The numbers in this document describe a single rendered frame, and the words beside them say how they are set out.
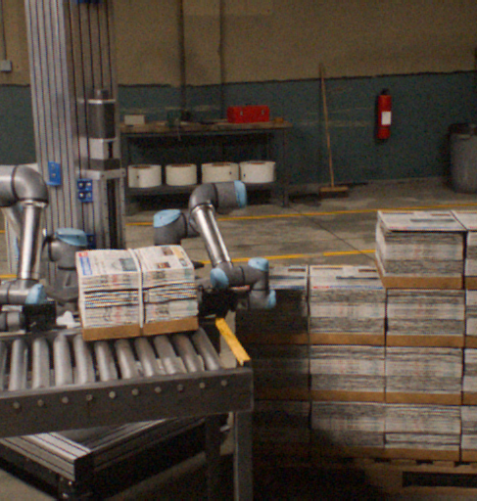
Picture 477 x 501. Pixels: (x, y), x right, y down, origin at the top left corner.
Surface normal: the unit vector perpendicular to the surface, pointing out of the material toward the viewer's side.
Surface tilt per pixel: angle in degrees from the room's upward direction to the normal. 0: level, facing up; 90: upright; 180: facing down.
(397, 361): 90
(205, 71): 90
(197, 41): 90
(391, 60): 90
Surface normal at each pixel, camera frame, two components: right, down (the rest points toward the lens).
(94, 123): -0.69, 0.17
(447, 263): -0.06, 0.22
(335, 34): 0.22, 0.22
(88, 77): 0.73, 0.15
